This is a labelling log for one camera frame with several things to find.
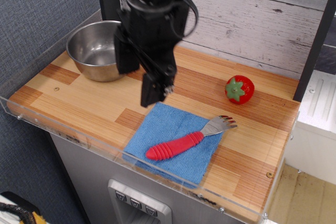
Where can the blue folded cloth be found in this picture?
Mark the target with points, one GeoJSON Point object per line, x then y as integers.
{"type": "Point", "coordinates": [165, 123]}

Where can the red handled metal fork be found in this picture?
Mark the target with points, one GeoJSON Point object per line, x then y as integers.
{"type": "Point", "coordinates": [167, 150]}

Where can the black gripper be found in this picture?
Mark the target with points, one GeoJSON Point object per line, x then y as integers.
{"type": "Point", "coordinates": [146, 37]}

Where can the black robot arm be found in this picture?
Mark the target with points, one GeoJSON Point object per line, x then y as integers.
{"type": "Point", "coordinates": [146, 37]}

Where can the silver dispenser button panel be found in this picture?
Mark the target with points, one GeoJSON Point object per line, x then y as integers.
{"type": "Point", "coordinates": [132, 206]}

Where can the grey toy fridge cabinet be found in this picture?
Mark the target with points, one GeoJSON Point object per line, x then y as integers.
{"type": "Point", "coordinates": [90, 173]}

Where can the red toy strawberry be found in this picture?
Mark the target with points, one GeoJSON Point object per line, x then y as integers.
{"type": "Point", "coordinates": [239, 89]}

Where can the right black frame post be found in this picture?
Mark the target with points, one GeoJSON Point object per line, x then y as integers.
{"type": "Point", "coordinates": [317, 44]}

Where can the white toy sink unit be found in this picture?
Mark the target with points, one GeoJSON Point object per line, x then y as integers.
{"type": "Point", "coordinates": [311, 147]}

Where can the stainless steel bowl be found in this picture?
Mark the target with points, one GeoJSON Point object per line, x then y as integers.
{"type": "Point", "coordinates": [92, 49]}

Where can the yellow tape piece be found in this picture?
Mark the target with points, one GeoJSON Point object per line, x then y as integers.
{"type": "Point", "coordinates": [39, 219]}

